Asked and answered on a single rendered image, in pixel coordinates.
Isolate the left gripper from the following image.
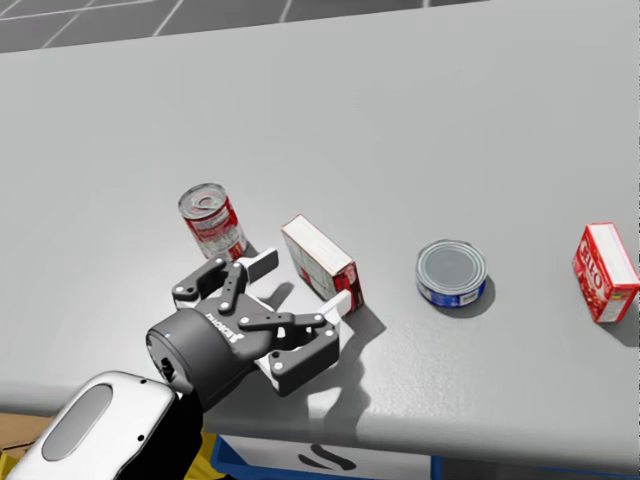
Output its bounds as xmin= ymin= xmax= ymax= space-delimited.
xmin=145 ymin=247 xmax=352 ymax=413

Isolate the white box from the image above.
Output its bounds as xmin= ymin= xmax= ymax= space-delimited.
xmin=218 ymin=433 xmax=434 ymax=480

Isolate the brown box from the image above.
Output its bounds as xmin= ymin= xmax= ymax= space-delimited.
xmin=0 ymin=411 xmax=56 ymax=457

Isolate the red and white carton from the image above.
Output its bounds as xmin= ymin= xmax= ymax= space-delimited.
xmin=279 ymin=213 xmax=365 ymax=318

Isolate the red and white can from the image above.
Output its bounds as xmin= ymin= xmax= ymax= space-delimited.
xmin=177 ymin=182 xmax=249 ymax=262

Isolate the blue flat can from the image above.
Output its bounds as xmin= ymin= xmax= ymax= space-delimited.
xmin=415 ymin=238 xmax=488 ymax=308

